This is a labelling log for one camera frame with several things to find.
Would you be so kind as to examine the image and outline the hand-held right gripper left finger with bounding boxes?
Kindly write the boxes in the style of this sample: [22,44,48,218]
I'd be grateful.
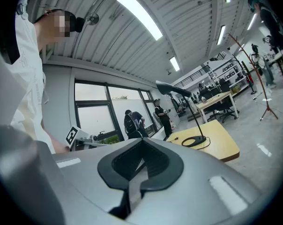
[52,137,146,225]

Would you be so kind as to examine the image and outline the reddish-brown coat rack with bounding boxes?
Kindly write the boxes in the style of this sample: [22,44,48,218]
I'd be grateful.
[228,33,279,121]

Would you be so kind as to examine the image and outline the black office chair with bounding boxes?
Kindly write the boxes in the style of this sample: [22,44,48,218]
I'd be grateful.
[217,78,238,124]
[199,88,223,123]

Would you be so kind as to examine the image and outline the person's head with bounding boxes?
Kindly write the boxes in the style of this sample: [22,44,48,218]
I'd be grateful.
[33,9,76,56]

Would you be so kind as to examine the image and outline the small wooden table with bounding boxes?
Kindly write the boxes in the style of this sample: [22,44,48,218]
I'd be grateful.
[166,120,240,163]

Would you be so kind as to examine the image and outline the black desk lamp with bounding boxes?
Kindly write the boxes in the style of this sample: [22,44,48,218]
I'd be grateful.
[155,80,211,150]

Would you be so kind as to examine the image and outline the black framed window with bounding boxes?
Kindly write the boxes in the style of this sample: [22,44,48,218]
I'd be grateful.
[74,78,161,142]

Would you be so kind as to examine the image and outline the white shelving unit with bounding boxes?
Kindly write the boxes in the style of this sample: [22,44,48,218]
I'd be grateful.
[210,57,249,95]

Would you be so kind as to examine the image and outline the person's white shirt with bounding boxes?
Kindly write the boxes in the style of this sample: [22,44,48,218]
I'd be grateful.
[9,0,50,154]

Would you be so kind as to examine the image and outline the white backpack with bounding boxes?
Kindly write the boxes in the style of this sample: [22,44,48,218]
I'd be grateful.
[152,111,163,129]

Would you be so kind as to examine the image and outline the black shoulder strap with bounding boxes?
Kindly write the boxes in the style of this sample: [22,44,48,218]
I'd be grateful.
[0,0,22,65]

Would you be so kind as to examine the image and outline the round ceiling fixture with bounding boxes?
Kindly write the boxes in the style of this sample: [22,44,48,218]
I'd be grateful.
[87,13,100,26]

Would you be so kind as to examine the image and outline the long ceiling light panel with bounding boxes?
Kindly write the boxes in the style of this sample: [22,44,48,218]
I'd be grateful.
[116,0,164,41]

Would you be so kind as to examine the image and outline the black coat stand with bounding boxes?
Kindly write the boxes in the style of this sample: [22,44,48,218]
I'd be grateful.
[232,54,258,96]

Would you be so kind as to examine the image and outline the black mezzanine railing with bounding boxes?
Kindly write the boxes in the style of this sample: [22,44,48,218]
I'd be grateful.
[179,64,210,88]

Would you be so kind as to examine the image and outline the black backpack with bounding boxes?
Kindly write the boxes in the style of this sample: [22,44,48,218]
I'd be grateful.
[124,113,139,135]

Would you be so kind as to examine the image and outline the person's left forearm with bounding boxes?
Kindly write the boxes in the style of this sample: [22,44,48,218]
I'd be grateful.
[42,123,71,155]

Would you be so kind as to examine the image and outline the black head-mounted camera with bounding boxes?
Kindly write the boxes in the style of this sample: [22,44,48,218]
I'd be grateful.
[71,16,86,34]

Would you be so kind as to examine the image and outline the large wooden desk white legs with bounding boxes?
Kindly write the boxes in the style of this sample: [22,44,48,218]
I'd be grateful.
[195,91,240,124]

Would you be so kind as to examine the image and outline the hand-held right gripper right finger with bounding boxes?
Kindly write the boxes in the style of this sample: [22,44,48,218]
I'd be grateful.
[122,137,271,225]

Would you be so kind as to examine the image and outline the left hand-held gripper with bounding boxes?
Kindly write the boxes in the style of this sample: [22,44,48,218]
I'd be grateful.
[65,125,106,152]

